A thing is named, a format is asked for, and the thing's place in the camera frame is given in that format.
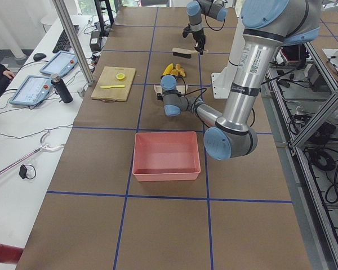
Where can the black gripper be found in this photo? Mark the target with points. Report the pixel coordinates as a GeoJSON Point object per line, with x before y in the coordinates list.
{"type": "Point", "coordinates": [199, 36]}

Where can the beige black-bristle brush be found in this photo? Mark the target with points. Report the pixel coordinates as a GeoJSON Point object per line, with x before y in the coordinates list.
{"type": "Point", "coordinates": [187, 53]}

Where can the tan toy ginger root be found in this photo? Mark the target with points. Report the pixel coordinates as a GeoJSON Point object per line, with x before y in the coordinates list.
{"type": "Point", "coordinates": [180, 70]}

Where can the brown toy potato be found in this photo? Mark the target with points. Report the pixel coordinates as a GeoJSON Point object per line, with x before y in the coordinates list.
{"type": "Point", "coordinates": [174, 72]}

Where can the yellow toy corn cob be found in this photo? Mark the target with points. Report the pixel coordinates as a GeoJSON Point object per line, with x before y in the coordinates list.
{"type": "Point", "coordinates": [168, 69]}

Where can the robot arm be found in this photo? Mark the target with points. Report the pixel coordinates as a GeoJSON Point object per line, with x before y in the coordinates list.
{"type": "Point", "coordinates": [194, 10]}
{"type": "Point", "coordinates": [268, 25]}

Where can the pink plastic bin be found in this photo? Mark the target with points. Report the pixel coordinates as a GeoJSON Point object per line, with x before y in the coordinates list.
{"type": "Point", "coordinates": [166, 156]}

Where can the yellow lemon slices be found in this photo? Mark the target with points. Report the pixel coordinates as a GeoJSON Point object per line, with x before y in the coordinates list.
{"type": "Point", "coordinates": [120, 76]}

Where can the yellow plastic knife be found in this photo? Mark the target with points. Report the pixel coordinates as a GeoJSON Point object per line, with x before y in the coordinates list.
{"type": "Point", "coordinates": [112, 86]}

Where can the wooden cutting board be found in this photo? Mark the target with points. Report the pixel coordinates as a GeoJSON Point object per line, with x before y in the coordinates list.
{"type": "Point", "coordinates": [107, 78]}

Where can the black keyboard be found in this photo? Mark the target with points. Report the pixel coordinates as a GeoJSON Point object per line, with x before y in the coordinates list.
{"type": "Point", "coordinates": [62, 44]}

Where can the upper blue teach pendant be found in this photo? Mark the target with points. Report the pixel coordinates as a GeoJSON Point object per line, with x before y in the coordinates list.
{"type": "Point", "coordinates": [61, 63]}

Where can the blue teach pendant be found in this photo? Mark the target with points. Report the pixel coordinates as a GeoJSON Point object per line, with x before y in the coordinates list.
{"type": "Point", "coordinates": [32, 91]}
{"type": "Point", "coordinates": [61, 63]}

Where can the black water bottle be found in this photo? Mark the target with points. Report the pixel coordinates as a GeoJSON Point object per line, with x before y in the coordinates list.
{"type": "Point", "coordinates": [61, 88]}

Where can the black computer mouse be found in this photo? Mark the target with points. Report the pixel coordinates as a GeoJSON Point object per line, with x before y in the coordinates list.
{"type": "Point", "coordinates": [39, 56]}

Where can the lower blue teach pendant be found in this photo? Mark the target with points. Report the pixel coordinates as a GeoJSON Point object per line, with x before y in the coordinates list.
{"type": "Point", "coordinates": [32, 91]}

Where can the red cylinder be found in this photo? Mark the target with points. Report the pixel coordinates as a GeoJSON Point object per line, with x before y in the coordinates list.
{"type": "Point", "coordinates": [10, 254]}

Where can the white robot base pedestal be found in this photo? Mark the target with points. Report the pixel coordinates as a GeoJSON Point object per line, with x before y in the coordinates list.
{"type": "Point", "coordinates": [221, 82]}

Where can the aluminium frame post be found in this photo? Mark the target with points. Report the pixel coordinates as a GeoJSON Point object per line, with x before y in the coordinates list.
{"type": "Point", "coordinates": [68, 27]}

